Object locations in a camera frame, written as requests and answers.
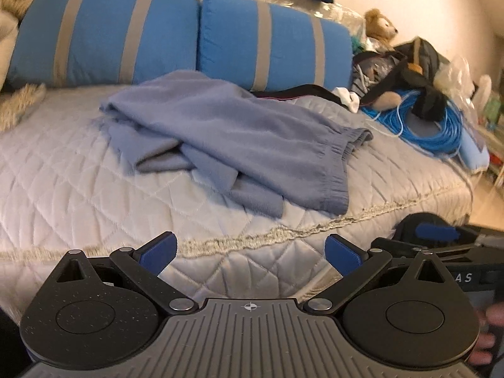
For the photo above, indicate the blue-grey fleece pants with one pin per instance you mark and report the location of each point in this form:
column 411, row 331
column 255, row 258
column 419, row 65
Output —
column 244, row 141

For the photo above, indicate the black cloth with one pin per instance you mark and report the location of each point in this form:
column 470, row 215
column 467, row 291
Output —
column 427, row 102

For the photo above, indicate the striped grey bag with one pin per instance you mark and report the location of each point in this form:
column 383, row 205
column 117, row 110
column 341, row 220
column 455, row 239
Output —
column 372, row 69

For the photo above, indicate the teal cloth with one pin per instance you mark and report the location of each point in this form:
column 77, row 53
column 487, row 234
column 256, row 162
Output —
column 357, row 44

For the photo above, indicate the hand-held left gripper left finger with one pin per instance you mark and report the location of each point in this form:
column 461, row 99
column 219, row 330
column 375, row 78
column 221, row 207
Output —
column 159, row 252

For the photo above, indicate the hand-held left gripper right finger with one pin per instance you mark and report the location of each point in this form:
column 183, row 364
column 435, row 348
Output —
column 341, row 254

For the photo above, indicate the person's right hand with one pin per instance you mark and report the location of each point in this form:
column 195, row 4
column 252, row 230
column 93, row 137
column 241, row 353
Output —
column 494, row 317

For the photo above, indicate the brown teddy bear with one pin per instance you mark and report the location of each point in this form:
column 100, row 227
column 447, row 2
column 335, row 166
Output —
column 380, row 25

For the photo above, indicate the white sock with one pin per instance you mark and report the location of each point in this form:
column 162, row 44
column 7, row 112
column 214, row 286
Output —
column 348, row 98

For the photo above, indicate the light blue cushion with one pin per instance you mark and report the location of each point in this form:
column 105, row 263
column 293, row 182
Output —
column 474, row 151

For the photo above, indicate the clear plastic bag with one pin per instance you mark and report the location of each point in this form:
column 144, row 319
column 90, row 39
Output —
column 456, row 75

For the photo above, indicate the beige lace cushion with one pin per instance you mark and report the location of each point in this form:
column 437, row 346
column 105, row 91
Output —
column 19, row 104

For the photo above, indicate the grey quilted bedspread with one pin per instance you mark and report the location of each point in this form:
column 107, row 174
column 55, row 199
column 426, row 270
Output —
column 78, row 173

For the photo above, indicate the blue pillow with grey stripes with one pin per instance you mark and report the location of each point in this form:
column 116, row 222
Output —
column 102, row 35
column 283, row 43

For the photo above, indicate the tan furry plush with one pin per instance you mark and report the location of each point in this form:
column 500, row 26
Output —
column 388, row 100

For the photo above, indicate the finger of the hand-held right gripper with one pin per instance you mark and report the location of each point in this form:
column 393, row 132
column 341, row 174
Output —
column 399, row 246
column 435, row 231

